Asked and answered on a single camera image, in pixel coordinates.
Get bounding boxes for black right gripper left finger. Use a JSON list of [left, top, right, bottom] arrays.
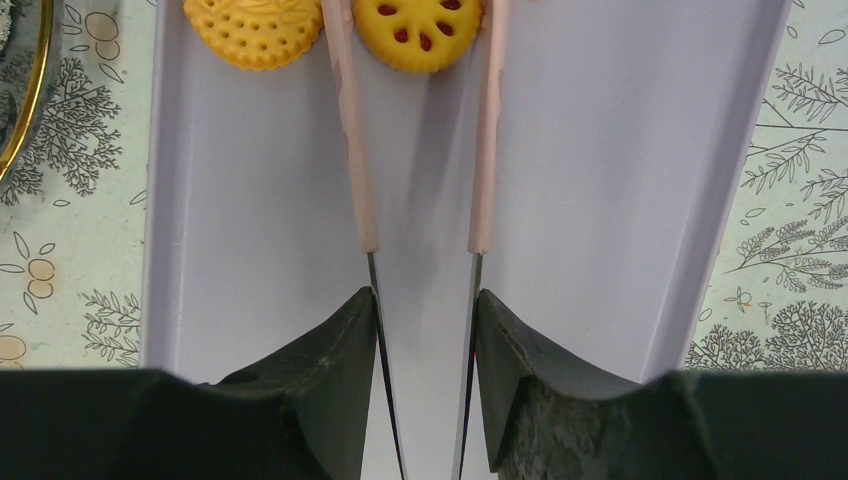
[[1, 287, 377, 479]]

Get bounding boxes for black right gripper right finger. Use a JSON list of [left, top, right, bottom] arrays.
[[476, 290, 847, 479]]

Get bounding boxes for yellow round biscuit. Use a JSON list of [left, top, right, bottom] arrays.
[[182, 0, 323, 71]]

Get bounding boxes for three-tier glass cake stand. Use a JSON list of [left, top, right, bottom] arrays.
[[1, 0, 64, 188]]

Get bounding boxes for yellow jam-dot cookie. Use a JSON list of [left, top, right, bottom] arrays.
[[352, 0, 484, 74]]

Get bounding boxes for pink handled tongs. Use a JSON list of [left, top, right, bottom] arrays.
[[321, 1, 510, 479]]

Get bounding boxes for lilac plastic tray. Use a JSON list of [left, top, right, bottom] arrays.
[[141, 1, 790, 479]]

